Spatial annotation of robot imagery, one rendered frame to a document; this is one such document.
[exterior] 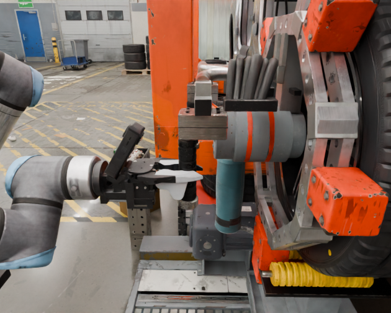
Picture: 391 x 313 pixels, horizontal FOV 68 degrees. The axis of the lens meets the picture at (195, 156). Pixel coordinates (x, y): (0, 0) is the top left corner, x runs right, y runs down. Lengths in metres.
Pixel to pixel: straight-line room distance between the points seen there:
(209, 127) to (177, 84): 0.64
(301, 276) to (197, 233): 0.48
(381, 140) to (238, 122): 0.30
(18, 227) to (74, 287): 1.01
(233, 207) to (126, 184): 0.44
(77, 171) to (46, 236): 0.13
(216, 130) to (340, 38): 0.25
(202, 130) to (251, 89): 0.11
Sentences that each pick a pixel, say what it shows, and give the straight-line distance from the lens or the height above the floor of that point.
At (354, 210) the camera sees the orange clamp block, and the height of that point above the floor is 0.86.
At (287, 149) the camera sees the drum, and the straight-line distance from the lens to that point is 0.70.
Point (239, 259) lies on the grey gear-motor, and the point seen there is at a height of 0.10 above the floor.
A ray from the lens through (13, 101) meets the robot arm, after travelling 1.03.
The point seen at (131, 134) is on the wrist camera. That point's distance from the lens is 0.55.
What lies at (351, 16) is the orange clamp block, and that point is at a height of 1.10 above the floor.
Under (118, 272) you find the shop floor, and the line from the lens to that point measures 1.59.
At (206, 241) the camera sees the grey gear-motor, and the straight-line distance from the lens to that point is 1.18.
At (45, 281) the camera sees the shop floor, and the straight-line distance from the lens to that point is 1.66.
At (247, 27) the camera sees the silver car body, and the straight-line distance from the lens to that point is 3.16.
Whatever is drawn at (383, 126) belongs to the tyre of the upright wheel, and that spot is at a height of 0.96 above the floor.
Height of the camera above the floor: 1.08
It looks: 23 degrees down
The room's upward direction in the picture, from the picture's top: straight up
